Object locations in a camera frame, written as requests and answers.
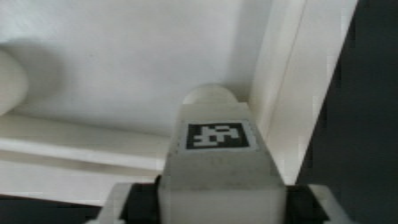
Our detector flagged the white square tabletop tray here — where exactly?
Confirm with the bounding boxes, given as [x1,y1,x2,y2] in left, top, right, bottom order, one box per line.
[0,0,359,205]

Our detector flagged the white table leg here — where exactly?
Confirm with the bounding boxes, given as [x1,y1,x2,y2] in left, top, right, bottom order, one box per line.
[158,84,286,224]

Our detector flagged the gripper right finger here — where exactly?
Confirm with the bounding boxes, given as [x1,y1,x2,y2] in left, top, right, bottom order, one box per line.
[282,184,359,224]

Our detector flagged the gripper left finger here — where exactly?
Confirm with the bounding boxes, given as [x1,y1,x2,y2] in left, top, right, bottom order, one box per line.
[87,183,160,224]

